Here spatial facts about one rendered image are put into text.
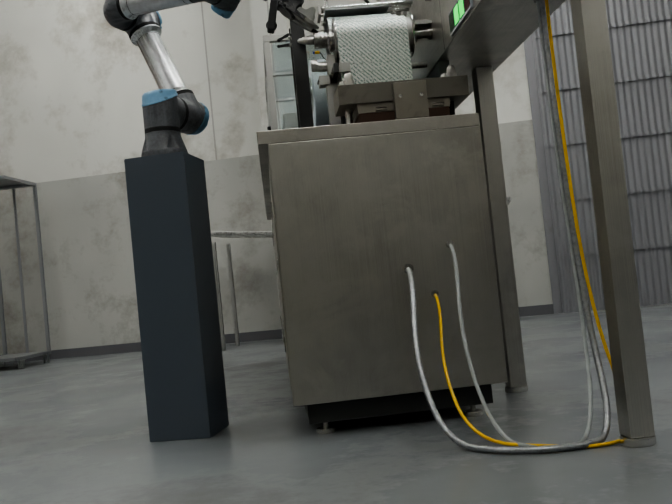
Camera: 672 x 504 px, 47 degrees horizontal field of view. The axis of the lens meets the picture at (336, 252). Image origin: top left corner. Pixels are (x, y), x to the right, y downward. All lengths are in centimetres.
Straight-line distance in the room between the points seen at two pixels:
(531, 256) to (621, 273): 463
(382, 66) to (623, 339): 122
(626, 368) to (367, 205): 85
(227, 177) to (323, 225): 460
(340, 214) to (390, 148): 24
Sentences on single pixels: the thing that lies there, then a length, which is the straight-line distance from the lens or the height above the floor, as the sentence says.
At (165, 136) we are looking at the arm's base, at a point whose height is 96.
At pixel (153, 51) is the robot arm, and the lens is 284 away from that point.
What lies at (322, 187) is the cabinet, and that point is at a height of 72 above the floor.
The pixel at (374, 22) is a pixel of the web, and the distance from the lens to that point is 266.
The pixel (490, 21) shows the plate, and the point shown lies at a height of 114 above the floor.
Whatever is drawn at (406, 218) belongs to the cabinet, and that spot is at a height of 61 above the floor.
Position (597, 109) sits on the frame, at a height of 78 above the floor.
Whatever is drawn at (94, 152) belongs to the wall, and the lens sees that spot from 730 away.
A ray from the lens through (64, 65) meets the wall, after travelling 758.
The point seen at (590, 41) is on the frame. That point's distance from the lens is 195.
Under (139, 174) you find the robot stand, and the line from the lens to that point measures 253.
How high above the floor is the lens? 45
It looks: 2 degrees up
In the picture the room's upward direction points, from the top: 6 degrees counter-clockwise
